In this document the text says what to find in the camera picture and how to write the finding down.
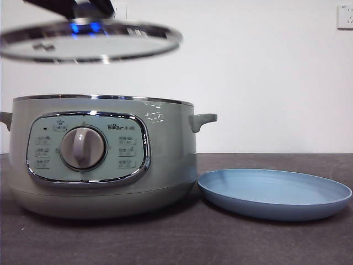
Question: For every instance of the blue round plate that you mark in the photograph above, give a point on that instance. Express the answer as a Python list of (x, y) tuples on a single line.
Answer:
[(270, 193)]

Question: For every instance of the white wall socket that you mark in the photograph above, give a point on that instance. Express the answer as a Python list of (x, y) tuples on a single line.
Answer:
[(346, 17), (121, 16)]

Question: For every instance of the pale green electric steamer pot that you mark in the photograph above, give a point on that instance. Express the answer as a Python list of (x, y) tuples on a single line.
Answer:
[(168, 165)]

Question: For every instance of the glass lid with green knob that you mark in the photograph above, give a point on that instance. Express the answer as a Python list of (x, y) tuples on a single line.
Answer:
[(82, 45)]

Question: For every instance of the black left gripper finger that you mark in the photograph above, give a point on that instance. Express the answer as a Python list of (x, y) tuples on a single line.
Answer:
[(49, 7), (100, 8)]

